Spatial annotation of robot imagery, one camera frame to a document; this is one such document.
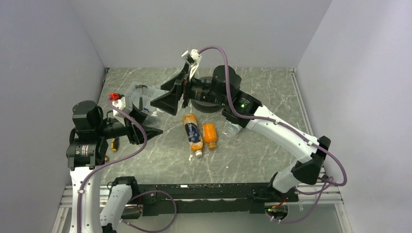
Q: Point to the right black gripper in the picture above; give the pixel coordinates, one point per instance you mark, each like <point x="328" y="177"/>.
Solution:
<point x="169" y="102"/>

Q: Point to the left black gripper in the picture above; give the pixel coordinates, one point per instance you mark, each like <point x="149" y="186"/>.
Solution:
<point x="134" y="132"/>

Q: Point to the clear plastic bottle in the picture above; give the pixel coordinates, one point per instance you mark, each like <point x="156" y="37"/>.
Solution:
<point x="154" y="121"/>

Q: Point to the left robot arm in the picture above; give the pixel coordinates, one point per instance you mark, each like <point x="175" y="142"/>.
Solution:
<point x="86" y="160"/>

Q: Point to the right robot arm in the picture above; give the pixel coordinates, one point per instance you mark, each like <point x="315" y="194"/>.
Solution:
<point x="240" y="108"/>

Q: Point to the large orange blue-label bottle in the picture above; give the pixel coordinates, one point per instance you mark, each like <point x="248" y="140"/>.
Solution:
<point x="193" y="133"/>

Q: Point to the small orange juice bottle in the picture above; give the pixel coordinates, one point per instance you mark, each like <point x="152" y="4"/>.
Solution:
<point x="210" y="135"/>

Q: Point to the white-label water bottle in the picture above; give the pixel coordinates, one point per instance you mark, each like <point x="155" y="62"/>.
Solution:
<point x="230" y="129"/>

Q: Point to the small hammer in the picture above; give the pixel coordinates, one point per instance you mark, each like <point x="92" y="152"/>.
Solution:
<point x="140" y="87"/>

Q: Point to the clear plastic tray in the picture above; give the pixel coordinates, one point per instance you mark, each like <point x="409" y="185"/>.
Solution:
<point x="143" y="95"/>

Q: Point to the dark grey perforated spool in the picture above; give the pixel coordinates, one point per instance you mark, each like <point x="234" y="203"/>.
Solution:
<point x="206" y="107"/>

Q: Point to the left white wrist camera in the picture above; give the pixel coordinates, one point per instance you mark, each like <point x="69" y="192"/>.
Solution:
<point x="121" y="102"/>

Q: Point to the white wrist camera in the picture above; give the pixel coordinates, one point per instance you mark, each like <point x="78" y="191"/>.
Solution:
<point x="192" y="60"/>
<point x="121" y="102"/>

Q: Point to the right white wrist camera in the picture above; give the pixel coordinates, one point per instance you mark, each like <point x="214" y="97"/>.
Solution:
<point x="192" y="60"/>

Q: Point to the black base frame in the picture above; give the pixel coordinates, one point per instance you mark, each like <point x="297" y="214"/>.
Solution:
<point x="170" y="206"/>

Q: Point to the aluminium rail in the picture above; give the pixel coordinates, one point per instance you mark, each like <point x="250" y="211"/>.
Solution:
<point x="325" y="194"/>

